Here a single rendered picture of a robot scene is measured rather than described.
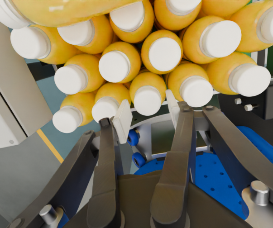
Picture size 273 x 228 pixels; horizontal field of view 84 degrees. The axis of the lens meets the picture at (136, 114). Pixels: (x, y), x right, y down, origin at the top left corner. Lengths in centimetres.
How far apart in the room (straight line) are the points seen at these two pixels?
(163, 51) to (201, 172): 26
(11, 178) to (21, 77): 231
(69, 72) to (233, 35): 21
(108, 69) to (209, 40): 13
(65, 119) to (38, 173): 205
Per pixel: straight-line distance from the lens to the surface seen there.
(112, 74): 21
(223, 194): 33
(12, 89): 32
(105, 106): 23
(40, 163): 216
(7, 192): 284
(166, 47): 20
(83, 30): 22
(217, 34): 22
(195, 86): 22
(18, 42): 26
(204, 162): 38
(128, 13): 21
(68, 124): 26
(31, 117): 33
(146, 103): 22
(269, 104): 37
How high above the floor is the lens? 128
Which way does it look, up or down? 66 degrees down
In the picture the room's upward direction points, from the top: 169 degrees counter-clockwise
